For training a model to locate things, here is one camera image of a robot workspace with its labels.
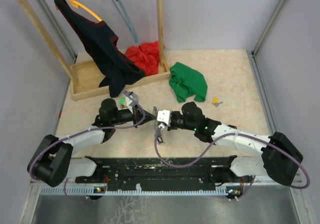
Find large keyring with blue handle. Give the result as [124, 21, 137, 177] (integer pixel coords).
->
[152, 106, 164, 144]

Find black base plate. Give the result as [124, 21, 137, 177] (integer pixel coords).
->
[75, 156, 240, 191]

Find green tag key left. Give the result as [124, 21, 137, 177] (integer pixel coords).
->
[119, 97, 126, 109]

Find green cloth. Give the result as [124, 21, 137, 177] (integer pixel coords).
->
[169, 62, 208, 103]

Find red cloth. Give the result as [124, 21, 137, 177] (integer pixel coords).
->
[124, 40, 160, 76]

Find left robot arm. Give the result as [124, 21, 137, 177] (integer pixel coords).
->
[27, 98, 156, 187]

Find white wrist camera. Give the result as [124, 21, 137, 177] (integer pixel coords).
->
[124, 92, 139, 112]
[156, 110, 172, 127]

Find yellow tag key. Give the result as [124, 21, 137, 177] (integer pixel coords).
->
[212, 97, 223, 107]

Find purple cable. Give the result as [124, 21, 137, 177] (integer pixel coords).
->
[28, 90, 147, 204]
[154, 124, 311, 201]

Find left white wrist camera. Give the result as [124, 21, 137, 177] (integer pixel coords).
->
[124, 92, 139, 112]

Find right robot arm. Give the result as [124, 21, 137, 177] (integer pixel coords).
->
[168, 102, 303, 186]

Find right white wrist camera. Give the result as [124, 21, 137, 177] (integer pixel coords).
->
[156, 110, 172, 127]

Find grey blue hanger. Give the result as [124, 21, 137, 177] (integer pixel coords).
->
[111, 0, 139, 43]

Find wooden clothes rack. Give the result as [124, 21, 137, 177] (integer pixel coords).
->
[16, 0, 170, 101]

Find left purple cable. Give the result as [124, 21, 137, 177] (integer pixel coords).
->
[28, 90, 147, 204]

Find dark navy garment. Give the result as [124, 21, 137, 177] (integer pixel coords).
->
[54, 0, 146, 98]

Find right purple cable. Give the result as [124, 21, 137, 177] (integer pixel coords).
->
[154, 124, 311, 201]

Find grey cable duct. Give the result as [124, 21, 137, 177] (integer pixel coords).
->
[39, 185, 241, 197]

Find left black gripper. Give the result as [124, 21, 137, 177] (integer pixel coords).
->
[110, 103, 156, 127]

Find yellow hanger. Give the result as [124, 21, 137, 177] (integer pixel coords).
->
[65, 0, 102, 22]

